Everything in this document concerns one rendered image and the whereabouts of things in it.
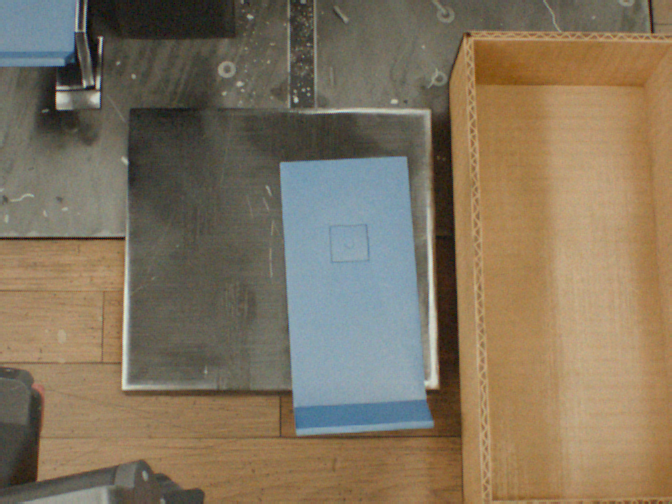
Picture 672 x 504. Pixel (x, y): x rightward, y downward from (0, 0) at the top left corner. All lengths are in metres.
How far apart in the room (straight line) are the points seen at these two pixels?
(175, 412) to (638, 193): 0.29
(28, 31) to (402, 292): 0.24
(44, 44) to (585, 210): 0.31
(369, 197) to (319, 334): 0.08
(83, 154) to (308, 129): 0.13
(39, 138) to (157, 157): 0.08
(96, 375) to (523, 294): 0.24
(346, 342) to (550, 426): 0.12
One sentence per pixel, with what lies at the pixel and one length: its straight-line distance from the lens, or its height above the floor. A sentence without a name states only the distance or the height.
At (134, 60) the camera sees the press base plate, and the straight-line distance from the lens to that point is 0.79.
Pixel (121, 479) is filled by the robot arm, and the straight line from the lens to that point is 0.44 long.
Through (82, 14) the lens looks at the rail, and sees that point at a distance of 0.71.
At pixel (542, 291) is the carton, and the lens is 0.75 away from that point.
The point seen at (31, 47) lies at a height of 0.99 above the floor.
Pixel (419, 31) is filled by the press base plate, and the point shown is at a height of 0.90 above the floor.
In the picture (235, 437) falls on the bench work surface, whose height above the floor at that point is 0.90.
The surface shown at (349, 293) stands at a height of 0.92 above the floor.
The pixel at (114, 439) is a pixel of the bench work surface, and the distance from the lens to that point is 0.73.
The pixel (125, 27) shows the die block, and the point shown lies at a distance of 0.78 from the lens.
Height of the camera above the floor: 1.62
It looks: 75 degrees down
